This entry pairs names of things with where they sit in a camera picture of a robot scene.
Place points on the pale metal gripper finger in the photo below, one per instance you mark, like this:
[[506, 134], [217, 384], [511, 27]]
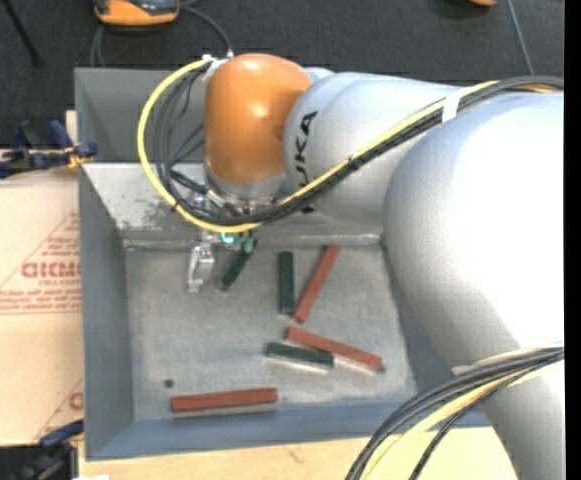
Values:
[[209, 266], [195, 273]]

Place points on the dark green flat block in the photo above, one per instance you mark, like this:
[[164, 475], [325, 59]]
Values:
[[233, 271], [286, 283], [297, 354]]

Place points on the grey metal bin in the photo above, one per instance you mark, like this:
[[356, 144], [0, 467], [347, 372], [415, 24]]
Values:
[[195, 338]]

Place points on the red-brown flat block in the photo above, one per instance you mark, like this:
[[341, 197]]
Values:
[[224, 400], [335, 347], [316, 284]]

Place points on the brown cardboard board, red print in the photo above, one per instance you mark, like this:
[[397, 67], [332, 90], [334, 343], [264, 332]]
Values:
[[30, 348]]

